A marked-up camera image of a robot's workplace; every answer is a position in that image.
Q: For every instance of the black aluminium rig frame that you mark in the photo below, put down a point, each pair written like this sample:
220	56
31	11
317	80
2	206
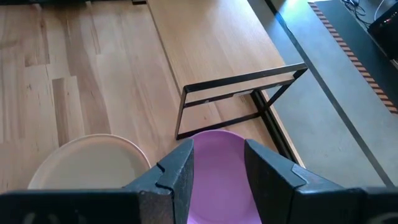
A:
275	130

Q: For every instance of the purple plate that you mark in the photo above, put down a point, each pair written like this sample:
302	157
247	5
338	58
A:
220	174

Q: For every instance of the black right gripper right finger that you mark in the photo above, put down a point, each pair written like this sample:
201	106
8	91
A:
280	193

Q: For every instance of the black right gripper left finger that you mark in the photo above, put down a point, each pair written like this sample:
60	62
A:
174	186

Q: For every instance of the black mat striped edge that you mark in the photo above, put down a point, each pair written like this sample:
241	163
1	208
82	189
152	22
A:
357	37

